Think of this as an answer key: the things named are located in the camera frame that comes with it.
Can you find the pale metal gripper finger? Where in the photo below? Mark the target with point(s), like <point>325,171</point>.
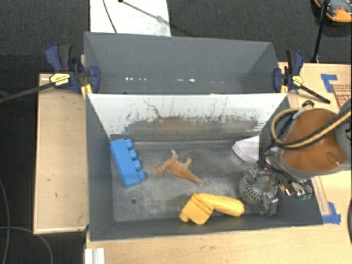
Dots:
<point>272,206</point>

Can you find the grey ribbed round object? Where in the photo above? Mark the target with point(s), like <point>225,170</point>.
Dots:
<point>250,190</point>

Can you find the white cloth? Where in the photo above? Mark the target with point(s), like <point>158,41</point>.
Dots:
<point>247,148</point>

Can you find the yellow toy drill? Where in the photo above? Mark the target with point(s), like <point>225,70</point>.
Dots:
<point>217,206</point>

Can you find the orange toy dinosaur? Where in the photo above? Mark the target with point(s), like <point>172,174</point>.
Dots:
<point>177,168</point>

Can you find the blue toy building block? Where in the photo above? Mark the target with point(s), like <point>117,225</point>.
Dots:
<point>127,162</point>

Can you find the grey metal bin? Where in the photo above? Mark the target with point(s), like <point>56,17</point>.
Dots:
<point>176,65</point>

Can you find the pale wood board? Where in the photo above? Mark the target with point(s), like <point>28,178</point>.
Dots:
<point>61,153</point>

